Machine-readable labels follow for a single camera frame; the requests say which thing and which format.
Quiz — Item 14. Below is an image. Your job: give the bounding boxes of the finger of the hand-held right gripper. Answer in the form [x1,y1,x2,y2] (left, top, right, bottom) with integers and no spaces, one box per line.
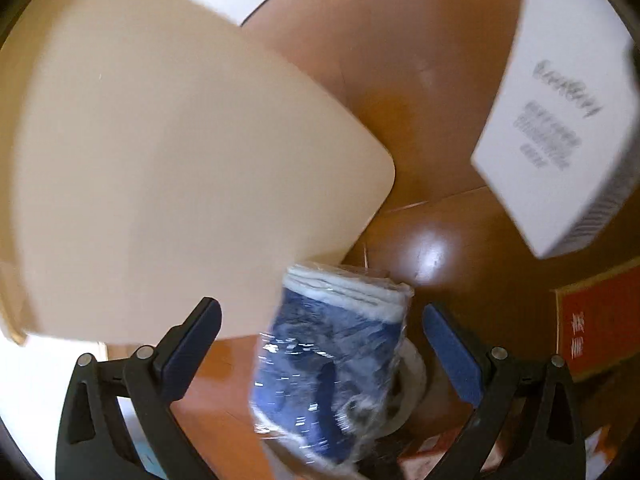
[625,42,640,97]

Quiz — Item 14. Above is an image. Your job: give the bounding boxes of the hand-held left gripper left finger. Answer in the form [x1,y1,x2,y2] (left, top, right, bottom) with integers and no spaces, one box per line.
[55,297,223,480]

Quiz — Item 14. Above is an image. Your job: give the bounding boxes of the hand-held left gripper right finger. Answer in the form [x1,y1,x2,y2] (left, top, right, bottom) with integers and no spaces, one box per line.
[422,302,586,480]

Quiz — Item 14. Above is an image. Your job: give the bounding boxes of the white printed box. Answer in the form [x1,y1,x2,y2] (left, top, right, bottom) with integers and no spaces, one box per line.
[471,0,640,260]

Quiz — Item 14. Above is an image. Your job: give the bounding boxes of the blue tissue packet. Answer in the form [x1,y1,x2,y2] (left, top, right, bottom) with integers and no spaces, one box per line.
[250,261,416,467]

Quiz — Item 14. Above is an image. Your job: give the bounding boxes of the cream plastic bin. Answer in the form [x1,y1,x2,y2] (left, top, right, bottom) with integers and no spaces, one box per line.
[0,0,397,347]

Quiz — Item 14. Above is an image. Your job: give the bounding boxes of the clear tape roll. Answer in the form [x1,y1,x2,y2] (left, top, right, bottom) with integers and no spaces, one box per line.
[372,337,428,436]

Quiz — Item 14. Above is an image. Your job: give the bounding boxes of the red cardboard box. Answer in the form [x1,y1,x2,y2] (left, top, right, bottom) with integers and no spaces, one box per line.
[399,422,473,480]

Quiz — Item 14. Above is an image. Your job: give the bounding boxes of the red printed box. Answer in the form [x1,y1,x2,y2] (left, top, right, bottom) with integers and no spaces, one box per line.
[552,266,640,383]

